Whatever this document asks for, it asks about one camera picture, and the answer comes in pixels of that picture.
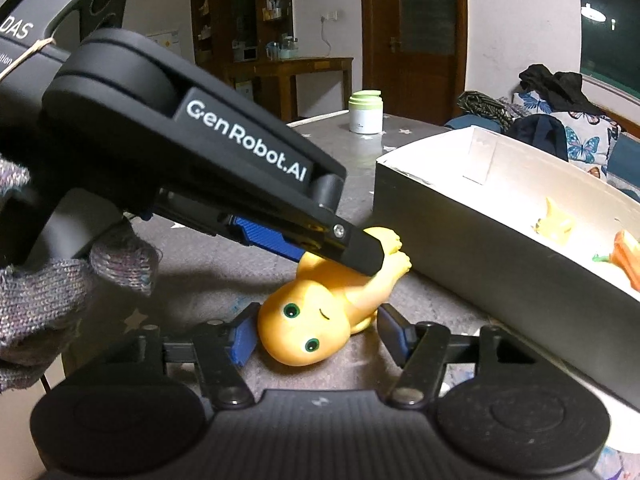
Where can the large yellow rubber duck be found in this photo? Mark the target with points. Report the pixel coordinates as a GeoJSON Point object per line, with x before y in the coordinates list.
{"type": "Point", "coordinates": [300, 320]}

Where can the green clay packet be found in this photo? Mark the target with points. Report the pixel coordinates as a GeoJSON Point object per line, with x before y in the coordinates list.
{"type": "Point", "coordinates": [601, 258]}

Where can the glass jars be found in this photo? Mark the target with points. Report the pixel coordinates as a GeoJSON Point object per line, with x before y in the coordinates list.
{"type": "Point", "coordinates": [282, 49]}

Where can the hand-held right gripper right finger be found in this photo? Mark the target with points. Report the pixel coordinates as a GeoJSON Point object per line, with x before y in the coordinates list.
{"type": "Point", "coordinates": [395, 335]}

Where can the brown wooden door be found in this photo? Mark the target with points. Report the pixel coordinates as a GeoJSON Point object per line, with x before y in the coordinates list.
{"type": "Point", "coordinates": [415, 35]}

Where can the person's left hand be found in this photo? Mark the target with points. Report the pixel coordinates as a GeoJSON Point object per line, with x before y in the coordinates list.
{"type": "Point", "coordinates": [45, 300]}

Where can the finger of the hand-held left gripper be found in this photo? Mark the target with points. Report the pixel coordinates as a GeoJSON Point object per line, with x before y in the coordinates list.
{"type": "Point", "coordinates": [265, 240]}
{"type": "Point", "coordinates": [360, 250]}

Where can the white wall socket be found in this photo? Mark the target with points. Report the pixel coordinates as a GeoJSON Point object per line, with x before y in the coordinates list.
{"type": "Point", "coordinates": [328, 15]}

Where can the grey star-patterned table mat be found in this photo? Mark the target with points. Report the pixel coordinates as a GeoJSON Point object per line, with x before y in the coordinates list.
{"type": "Point", "coordinates": [350, 155]}

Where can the small yellow rubber duck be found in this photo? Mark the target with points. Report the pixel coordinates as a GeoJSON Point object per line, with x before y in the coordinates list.
{"type": "Point", "coordinates": [555, 222]}

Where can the dark wooden shelf unit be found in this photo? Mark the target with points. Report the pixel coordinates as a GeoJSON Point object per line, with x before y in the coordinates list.
{"type": "Point", "coordinates": [235, 10]}

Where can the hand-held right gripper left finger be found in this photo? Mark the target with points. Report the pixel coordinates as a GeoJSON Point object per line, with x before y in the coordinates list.
{"type": "Point", "coordinates": [245, 340]}

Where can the butterfly print pillow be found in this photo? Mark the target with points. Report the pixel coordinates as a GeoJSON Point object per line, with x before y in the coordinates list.
{"type": "Point", "coordinates": [585, 145]}

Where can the dark window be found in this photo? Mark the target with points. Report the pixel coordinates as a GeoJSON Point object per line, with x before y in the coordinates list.
{"type": "Point", "coordinates": [615, 25]}

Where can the striped cloth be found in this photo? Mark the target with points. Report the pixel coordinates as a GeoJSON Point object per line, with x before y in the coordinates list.
{"type": "Point", "coordinates": [482, 107]}

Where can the black clothes pile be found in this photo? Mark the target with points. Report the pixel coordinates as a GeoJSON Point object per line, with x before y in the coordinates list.
{"type": "Point", "coordinates": [555, 85]}

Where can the brown wooden side table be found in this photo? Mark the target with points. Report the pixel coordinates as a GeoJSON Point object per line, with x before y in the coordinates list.
{"type": "Point", "coordinates": [300, 72]}

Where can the white wall paper sheet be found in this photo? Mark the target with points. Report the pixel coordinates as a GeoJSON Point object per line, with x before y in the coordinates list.
{"type": "Point", "coordinates": [165, 41]}

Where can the orange clay packet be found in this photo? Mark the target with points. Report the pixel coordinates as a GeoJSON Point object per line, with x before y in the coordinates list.
{"type": "Point", "coordinates": [630, 257]}

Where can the white jar with green lid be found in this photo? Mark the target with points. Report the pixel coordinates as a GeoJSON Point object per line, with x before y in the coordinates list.
{"type": "Point", "coordinates": [365, 115]}

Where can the white cardboard box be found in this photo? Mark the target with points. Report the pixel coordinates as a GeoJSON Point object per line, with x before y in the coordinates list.
{"type": "Point", "coordinates": [475, 240]}

